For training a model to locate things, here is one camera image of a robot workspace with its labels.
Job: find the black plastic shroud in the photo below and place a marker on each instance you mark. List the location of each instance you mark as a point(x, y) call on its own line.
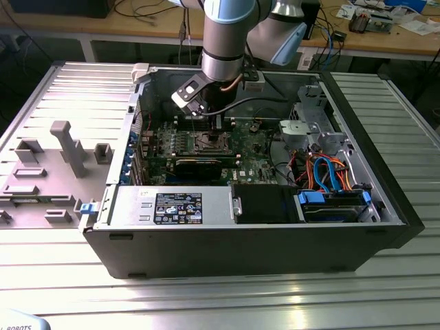
point(261, 203)

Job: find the white paper sheet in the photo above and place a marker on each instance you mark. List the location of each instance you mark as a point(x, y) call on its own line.
point(345, 12)
point(417, 27)

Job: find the CPU cooler heatsink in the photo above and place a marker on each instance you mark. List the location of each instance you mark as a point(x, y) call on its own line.
point(359, 22)

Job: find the silver coin battery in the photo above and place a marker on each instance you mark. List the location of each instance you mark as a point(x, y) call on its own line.
point(253, 128)

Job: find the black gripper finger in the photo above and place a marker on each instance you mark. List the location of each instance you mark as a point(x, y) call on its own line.
point(217, 134)

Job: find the small black adapter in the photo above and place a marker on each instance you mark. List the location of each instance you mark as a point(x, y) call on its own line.
point(338, 36)

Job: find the silver CPU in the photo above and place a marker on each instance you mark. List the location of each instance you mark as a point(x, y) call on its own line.
point(207, 144)

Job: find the black equipment box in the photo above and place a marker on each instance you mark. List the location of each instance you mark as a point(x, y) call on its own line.
point(68, 8)

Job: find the silver power supply unit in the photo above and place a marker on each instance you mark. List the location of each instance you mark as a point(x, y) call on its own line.
point(130, 206)

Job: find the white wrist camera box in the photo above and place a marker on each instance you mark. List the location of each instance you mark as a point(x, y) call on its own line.
point(187, 94)
point(255, 86)

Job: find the green motherboard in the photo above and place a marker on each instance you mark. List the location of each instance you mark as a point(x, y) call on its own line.
point(254, 161)

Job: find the black graphics card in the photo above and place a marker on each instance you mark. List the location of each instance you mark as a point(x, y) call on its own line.
point(197, 170)

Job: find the blue plastic latch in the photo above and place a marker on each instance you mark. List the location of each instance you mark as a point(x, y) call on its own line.
point(87, 209)

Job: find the silver hardware box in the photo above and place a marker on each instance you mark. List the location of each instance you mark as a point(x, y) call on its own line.
point(379, 24)

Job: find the printed code sheet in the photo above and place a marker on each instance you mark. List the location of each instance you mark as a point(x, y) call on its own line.
point(306, 63)

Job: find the blue box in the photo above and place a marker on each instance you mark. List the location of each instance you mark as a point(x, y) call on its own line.
point(405, 4)

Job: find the RAM slot black clips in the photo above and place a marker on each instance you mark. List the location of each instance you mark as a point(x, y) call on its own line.
point(227, 128)
point(227, 122)

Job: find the silver drive bracket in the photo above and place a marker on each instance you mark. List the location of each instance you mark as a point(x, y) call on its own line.
point(295, 132)

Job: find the RAM slot white clips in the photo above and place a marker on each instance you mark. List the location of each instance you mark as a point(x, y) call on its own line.
point(227, 119)
point(227, 125)

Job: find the wooden desk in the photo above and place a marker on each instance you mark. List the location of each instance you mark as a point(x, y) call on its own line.
point(130, 29)

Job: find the CPU socket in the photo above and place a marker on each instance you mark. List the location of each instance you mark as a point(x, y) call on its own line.
point(196, 150)

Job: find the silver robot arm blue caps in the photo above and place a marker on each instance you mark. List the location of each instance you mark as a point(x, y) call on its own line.
point(223, 41)

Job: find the hard disk in blue carrier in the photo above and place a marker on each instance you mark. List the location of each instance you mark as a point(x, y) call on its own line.
point(311, 198)

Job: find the grey parts rack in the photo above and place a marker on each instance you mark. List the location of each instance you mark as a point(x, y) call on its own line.
point(72, 151)

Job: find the black PC case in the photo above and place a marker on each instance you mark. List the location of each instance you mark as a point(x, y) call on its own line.
point(240, 247)

